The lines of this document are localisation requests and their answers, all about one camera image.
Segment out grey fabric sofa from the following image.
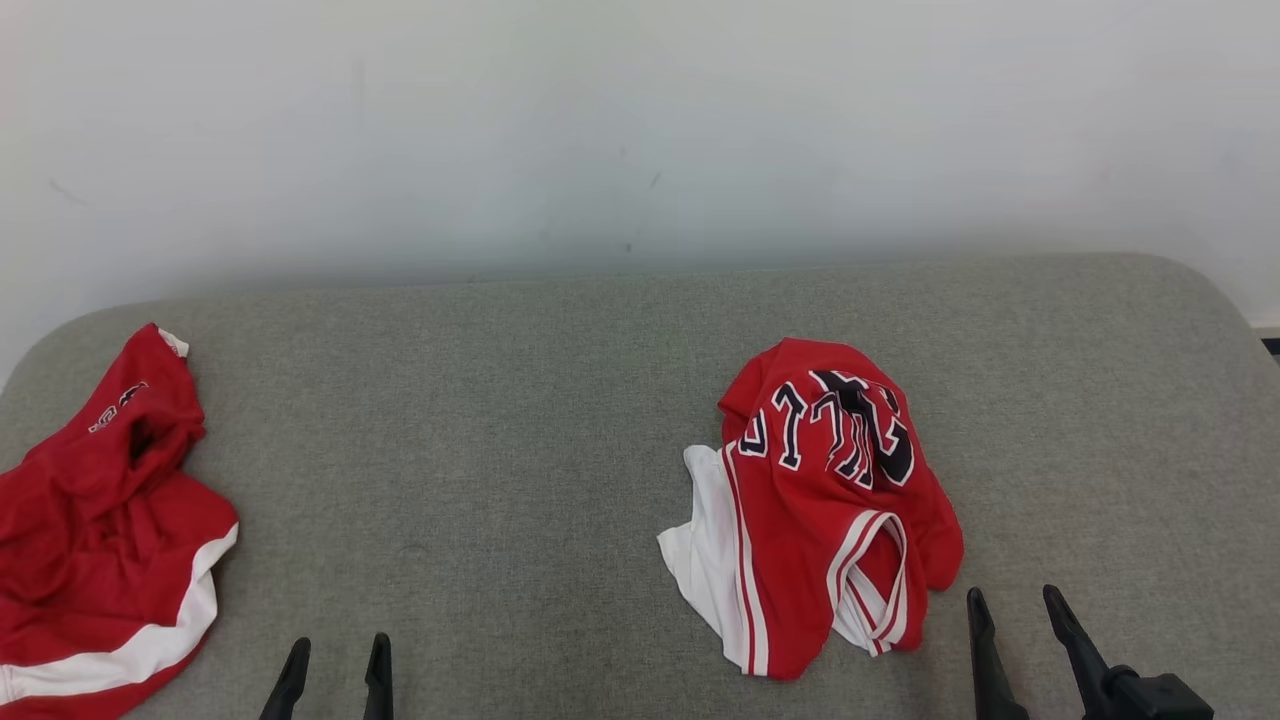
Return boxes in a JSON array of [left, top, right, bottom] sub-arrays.
[[0, 252, 1280, 720]]

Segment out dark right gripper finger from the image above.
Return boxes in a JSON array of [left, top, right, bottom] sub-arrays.
[[966, 587, 1029, 720], [1043, 585, 1116, 720]]

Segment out red shorts with white trim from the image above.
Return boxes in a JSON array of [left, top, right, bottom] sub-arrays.
[[0, 322, 240, 720]]

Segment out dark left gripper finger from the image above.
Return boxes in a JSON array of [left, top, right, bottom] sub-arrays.
[[259, 637, 312, 720], [363, 632, 394, 720]]

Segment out red Bulls basketball jersey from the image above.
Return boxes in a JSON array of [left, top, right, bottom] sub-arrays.
[[657, 338, 965, 681]]

